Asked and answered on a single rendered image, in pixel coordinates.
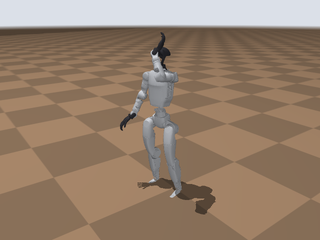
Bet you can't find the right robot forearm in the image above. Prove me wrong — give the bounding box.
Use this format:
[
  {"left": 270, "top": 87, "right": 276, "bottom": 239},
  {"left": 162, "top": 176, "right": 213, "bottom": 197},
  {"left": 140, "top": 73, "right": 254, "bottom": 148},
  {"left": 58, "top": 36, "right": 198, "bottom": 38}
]
[{"left": 130, "top": 93, "right": 143, "bottom": 118}]

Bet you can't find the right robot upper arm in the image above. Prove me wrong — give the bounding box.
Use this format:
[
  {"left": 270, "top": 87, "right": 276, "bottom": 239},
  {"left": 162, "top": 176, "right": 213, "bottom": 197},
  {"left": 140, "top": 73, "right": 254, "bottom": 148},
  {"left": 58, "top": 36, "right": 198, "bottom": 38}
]
[{"left": 138, "top": 71, "right": 149, "bottom": 100}]

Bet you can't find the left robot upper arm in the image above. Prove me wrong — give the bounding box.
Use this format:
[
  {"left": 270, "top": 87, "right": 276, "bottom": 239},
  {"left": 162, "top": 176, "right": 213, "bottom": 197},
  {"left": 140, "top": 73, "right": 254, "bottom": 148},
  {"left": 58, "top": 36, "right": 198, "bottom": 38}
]
[{"left": 154, "top": 72, "right": 179, "bottom": 83}]

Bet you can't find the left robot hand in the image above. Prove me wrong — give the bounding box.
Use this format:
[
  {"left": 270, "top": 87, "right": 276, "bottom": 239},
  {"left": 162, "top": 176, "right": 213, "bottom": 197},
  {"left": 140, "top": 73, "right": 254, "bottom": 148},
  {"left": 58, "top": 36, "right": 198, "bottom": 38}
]
[{"left": 152, "top": 32, "right": 165, "bottom": 55}]

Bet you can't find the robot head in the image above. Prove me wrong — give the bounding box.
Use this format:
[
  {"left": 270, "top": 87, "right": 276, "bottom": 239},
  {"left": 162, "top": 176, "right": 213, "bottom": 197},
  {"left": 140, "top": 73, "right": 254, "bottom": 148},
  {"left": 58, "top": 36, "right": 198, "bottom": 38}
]
[{"left": 158, "top": 47, "right": 171, "bottom": 71}]

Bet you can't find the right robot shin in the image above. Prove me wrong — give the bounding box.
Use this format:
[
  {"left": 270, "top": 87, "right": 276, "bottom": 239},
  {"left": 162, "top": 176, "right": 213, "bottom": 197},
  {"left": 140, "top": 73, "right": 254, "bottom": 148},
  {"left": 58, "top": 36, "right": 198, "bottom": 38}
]
[{"left": 148, "top": 153, "right": 161, "bottom": 181}]

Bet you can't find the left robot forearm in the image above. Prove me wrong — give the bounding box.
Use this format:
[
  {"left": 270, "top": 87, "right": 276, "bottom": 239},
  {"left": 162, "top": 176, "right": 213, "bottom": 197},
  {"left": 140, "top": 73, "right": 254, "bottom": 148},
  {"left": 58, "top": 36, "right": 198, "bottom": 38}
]
[{"left": 150, "top": 50, "right": 166, "bottom": 78}]

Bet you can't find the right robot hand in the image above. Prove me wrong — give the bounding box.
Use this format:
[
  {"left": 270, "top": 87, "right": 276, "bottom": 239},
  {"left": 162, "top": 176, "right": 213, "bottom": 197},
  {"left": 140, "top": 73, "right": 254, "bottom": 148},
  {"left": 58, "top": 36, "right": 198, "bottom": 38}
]
[{"left": 120, "top": 113, "right": 136, "bottom": 131}]

